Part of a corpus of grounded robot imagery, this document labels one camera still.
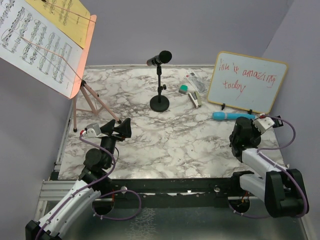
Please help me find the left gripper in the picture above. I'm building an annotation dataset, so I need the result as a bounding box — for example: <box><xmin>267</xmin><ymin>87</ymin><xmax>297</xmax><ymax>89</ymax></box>
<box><xmin>97</xmin><ymin>117</ymin><xmax>132</xmax><ymax>168</ymax></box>

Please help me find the blue toy microphone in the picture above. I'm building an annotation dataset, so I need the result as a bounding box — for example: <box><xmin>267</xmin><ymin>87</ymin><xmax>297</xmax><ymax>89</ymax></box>
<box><xmin>212</xmin><ymin>111</ymin><xmax>256</xmax><ymax>121</ymax></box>

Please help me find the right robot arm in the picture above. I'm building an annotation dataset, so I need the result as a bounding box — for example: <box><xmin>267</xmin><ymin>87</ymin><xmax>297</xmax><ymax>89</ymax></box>
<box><xmin>229</xmin><ymin>114</ymin><xmax>309</xmax><ymax>218</ymax></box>

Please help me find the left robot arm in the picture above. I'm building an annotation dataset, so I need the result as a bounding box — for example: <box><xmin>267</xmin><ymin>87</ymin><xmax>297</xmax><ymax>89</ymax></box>
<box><xmin>25</xmin><ymin>117</ymin><xmax>132</xmax><ymax>240</ymax></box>

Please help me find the rear black microphone stand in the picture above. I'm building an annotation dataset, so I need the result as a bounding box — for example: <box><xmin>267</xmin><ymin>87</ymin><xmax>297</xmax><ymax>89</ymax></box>
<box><xmin>149</xmin><ymin>65</ymin><xmax>170</xmax><ymax>113</ymax></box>

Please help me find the pink music stand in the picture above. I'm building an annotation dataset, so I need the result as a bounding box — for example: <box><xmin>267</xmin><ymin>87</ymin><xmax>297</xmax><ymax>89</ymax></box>
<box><xmin>71</xmin><ymin>15</ymin><xmax>122</xmax><ymax>133</ymax></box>

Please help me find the green whiteboard eraser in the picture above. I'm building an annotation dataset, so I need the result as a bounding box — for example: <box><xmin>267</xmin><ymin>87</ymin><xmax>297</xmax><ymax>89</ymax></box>
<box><xmin>178</xmin><ymin>84</ymin><xmax>188</xmax><ymax>94</ymax></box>

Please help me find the white stapler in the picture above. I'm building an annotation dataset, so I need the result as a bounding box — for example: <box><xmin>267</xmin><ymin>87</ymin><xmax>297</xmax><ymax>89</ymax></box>
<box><xmin>188</xmin><ymin>91</ymin><xmax>202</xmax><ymax>109</ymax></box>

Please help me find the black microphone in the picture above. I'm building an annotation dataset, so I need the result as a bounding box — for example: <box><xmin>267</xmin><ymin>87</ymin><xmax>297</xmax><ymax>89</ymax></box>
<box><xmin>146</xmin><ymin>50</ymin><xmax>172</xmax><ymax>67</ymax></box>

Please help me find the packaged item flat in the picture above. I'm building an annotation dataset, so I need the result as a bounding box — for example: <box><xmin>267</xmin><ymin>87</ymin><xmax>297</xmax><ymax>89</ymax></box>
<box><xmin>185</xmin><ymin>71</ymin><xmax>208</xmax><ymax>95</ymax></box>

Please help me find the yellow sheet music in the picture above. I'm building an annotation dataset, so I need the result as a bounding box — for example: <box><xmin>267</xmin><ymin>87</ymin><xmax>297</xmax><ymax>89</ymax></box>
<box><xmin>27</xmin><ymin>0</ymin><xmax>91</xmax><ymax>48</ymax></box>

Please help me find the white sheet music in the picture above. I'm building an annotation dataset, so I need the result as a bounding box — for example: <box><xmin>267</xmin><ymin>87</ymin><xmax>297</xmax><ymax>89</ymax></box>
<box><xmin>0</xmin><ymin>0</ymin><xmax>83</xmax><ymax>99</ymax></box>

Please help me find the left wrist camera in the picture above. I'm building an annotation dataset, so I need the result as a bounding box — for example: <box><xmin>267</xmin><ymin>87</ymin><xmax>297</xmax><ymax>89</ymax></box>
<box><xmin>85</xmin><ymin>123</ymin><xmax>106</xmax><ymax>138</ymax></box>

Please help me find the small whiteboard yellow frame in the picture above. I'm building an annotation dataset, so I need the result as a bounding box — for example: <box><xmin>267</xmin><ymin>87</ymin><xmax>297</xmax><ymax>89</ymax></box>
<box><xmin>207</xmin><ymin>51</ymin><xmax>289</xmax><ymax>114</ymax></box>

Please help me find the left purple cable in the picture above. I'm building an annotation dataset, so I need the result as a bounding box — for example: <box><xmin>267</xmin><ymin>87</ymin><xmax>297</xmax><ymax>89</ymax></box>
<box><xmin>34</xmin><ymin>129</ymin><xmax>142</xmax><ymax>240</ymax></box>

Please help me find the purple cable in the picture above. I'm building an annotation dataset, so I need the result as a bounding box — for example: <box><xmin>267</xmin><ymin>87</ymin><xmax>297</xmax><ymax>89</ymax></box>
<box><xmin>229</xmin><ymin>113</ymin><xmax>309</xmax><ymax>219</ymax></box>
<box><xmin>34</xmin><ymin>129</ymin><xmax>142</xmax><ymax>240</ymax></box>

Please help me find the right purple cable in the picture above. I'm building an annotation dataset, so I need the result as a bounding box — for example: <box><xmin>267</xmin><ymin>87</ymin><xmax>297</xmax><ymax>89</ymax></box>
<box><xmin>229</xmin><ymin>113</ymin><xmax>309</xmax><ymax>219</ymax></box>

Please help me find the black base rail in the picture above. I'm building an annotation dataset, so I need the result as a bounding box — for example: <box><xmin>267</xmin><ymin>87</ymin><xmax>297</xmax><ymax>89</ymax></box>
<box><xmin>94</xmin><ymin>177</ymin><xmax>245</xmax><ymax>209</ymax></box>

